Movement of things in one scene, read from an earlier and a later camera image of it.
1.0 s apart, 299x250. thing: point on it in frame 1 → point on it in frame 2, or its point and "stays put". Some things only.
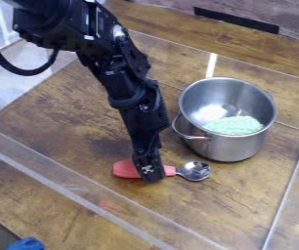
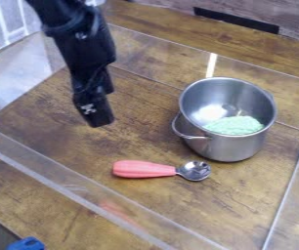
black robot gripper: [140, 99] → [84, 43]
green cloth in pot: [233, 125] stays put
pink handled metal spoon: [192, 170] stays put
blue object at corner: [28, 243] stays put
